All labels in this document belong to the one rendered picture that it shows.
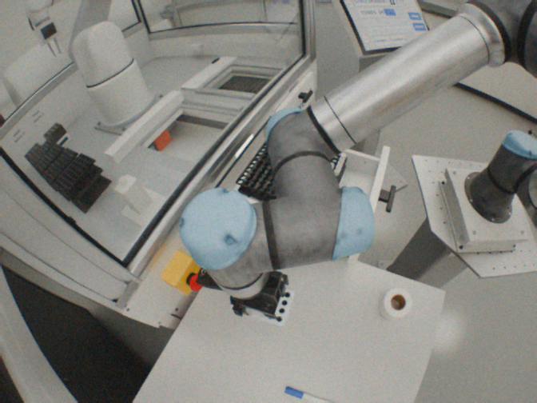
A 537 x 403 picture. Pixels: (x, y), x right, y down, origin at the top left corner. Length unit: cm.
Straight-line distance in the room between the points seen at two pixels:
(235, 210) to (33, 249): 26
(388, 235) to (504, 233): 95
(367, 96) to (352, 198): 12
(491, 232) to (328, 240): 60
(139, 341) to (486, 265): 165
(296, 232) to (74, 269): 31
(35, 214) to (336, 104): 39
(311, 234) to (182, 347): 48
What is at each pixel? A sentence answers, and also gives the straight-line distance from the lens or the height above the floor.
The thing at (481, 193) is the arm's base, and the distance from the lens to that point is 79.
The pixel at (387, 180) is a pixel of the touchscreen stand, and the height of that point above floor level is 3.
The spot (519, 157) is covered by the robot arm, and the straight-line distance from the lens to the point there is 71.
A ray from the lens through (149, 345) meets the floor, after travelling 158.
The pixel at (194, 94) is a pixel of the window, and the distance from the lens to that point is 49.
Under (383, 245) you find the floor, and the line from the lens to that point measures 157.
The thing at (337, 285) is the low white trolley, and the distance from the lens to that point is 62.
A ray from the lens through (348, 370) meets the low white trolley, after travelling 60.
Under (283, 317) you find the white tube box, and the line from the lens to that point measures 56.
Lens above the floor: 135
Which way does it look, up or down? 54 degrees down
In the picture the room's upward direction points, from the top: 11 degrees counter-clockwise
